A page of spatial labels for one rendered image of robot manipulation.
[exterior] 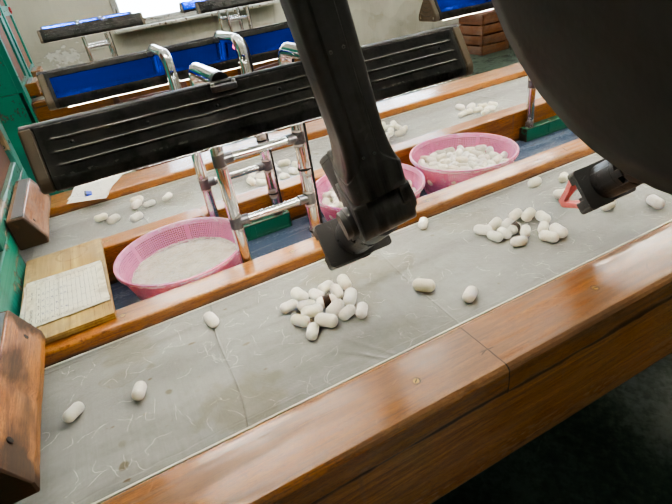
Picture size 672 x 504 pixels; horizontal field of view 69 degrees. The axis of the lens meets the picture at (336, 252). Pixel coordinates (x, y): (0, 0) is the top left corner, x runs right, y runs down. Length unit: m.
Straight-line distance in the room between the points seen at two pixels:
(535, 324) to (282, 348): 0.36
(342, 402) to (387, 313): 0.21
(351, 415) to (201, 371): 0.26
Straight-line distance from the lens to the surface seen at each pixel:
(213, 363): 0.76
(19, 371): 0.76
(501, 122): 1.56
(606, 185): 0.84
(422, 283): 0.80
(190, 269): 1.02
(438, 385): 0.63
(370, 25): 6.55
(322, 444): 0.59
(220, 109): 0.66
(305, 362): 0.72
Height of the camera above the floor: 1.22
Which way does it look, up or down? 31 degrees down
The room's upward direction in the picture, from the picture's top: 9 degrees counter-clockwise
